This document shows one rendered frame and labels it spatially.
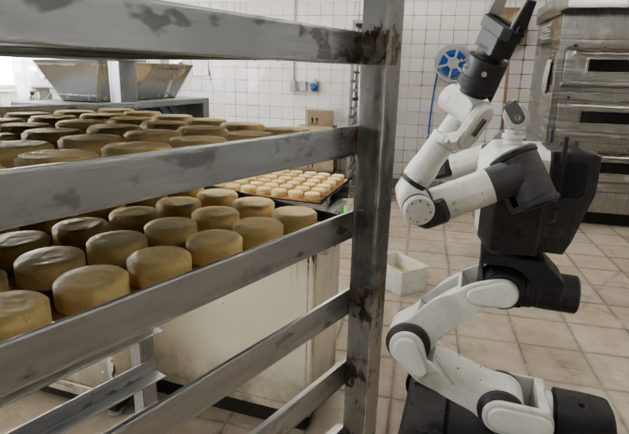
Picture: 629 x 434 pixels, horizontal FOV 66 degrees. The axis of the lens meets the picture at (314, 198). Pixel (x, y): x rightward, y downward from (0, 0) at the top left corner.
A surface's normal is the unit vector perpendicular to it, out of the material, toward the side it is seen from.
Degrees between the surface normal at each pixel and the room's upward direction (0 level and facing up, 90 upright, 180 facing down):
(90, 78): 110
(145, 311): 90
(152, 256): 0
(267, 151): 90
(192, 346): 90
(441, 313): 90
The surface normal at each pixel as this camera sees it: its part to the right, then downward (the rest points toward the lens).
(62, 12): 0.80, 0.17
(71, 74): -0.31, 0.54
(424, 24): -0.22, 0.24
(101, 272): 0.03, -0.97
